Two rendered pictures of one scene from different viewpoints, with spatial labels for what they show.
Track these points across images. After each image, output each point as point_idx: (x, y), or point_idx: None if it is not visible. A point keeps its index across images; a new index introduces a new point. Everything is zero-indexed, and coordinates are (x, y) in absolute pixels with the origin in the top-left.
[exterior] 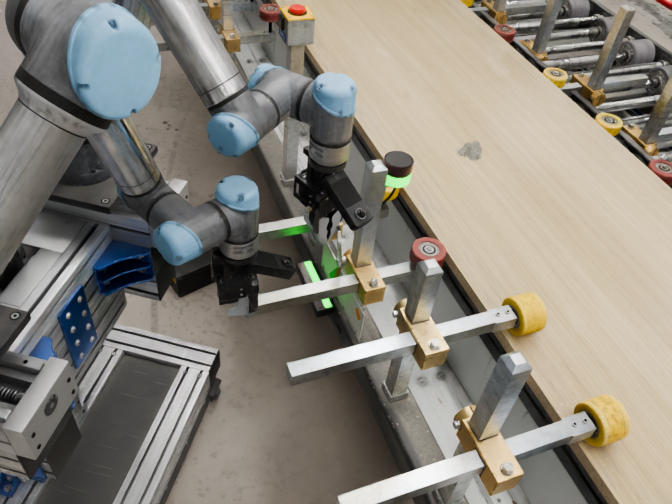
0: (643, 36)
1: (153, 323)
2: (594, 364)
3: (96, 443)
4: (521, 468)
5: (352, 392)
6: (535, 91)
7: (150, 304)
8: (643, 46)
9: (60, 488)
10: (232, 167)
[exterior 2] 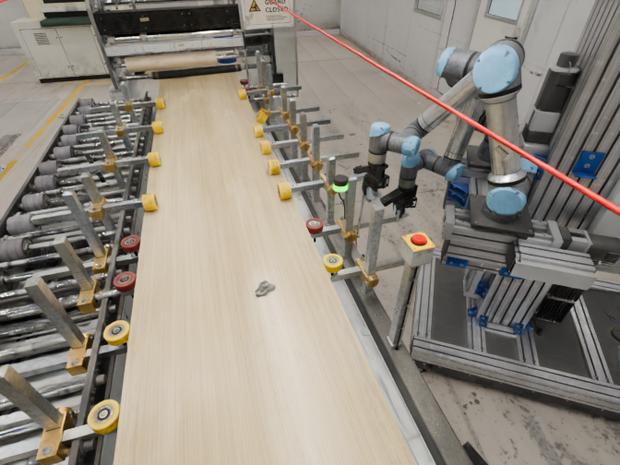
0: None
1: (469, 423)
2: (260, 187)
3: (454, 304)
4: (307, 153)
5: None
6: (155, 375)
7: (481, 444)
8: None
9: (459, 288)
10: None
